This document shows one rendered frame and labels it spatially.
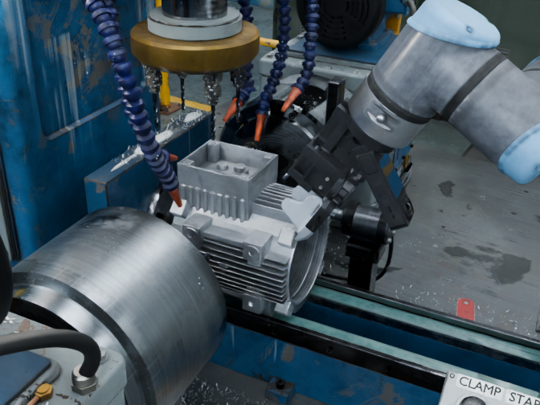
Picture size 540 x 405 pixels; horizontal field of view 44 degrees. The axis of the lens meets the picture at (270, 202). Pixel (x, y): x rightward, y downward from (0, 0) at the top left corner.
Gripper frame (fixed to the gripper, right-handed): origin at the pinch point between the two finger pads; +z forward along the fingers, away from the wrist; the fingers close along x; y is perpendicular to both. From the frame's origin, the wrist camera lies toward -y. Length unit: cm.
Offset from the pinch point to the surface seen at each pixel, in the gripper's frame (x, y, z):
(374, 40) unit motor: -64, 15, -4
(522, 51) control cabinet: -322, -32, 47
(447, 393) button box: 19.4, -21.7, -10.7
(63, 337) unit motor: 46.3, 9.4, -14.1
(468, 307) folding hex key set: -31.3, -31.9, 12.6
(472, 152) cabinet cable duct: -282, -45, 95
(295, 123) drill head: -27.0, 13.7, 2.7
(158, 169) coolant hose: 12.3, 19.5, -2.9
